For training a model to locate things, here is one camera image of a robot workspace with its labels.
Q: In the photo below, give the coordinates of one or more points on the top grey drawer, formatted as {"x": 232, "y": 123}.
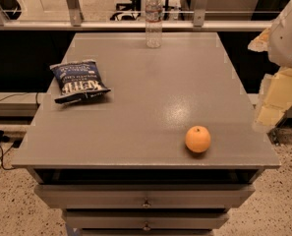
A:
{"x": 197, "y": 196}

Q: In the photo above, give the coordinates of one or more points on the orange fruit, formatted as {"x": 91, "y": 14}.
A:
{"x": 198, "y": 139}

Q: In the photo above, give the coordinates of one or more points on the grey drawer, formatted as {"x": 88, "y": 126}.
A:
{"x": 145, "y": 220}
{"x": 197, "y": 196}

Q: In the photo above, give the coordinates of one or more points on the blue chip bag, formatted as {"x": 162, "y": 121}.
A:
{"x": 78, "y": 81}

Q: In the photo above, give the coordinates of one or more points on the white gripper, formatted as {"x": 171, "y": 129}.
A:
{"x": 287, "y": 43}

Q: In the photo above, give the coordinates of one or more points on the clear plastic water bottle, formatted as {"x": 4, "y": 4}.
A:
{"x": 153, "y": 23}

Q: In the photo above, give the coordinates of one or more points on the metal guard rail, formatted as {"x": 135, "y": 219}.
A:
{"x": 17, "y": 15}

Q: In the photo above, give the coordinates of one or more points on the black office chair base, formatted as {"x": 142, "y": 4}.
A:
{"x": 127, "y": 9}

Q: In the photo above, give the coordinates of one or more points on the grey drawer cabinet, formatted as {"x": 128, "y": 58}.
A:
{"x": 135, "y": 134}

